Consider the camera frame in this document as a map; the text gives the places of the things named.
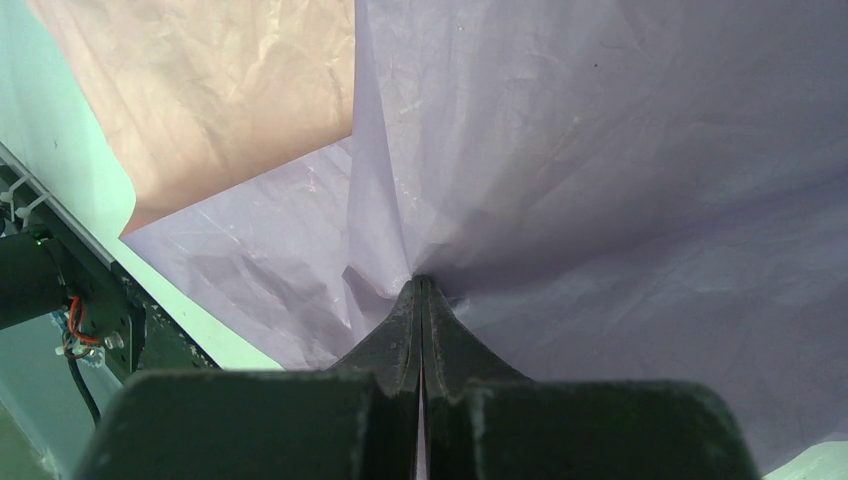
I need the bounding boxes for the purple pink wrapping paper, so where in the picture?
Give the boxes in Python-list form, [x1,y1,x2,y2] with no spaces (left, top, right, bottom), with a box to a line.
[30,1,847,472]

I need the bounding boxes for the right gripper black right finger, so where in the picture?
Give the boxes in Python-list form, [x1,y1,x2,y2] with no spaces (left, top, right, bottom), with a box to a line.
[422,278,759,479]

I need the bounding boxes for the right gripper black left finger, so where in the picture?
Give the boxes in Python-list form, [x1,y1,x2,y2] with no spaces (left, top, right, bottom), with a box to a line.
[75,280,421,479]

